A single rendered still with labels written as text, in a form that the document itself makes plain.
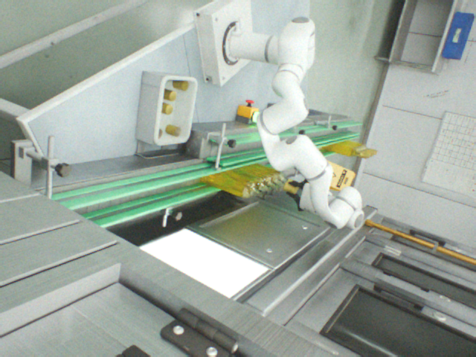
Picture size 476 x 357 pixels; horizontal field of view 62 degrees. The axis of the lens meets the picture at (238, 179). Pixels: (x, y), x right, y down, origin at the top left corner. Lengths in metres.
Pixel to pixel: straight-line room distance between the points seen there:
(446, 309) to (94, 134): 1.16
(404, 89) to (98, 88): 6.35
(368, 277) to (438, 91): 5.92
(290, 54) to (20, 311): 1.07
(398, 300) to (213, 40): 1.03
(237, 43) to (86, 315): 1.24
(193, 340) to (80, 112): 0.93
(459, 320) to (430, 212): 6.02
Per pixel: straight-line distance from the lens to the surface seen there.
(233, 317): 0.37
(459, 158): 7.16
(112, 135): 1.30
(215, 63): 1.50
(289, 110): 1.17
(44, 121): 1.15
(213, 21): 1.44
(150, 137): 1.32
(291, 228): 1.49
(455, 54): 6.55
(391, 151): 7.29
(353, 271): 1.41
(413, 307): 1.35
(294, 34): 1.30
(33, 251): 0.44
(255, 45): 1.47
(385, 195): 7.42
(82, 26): 1.87
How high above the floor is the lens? 1.69
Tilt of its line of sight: 28 degrees down
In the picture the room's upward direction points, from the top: 111 degrees clockwise
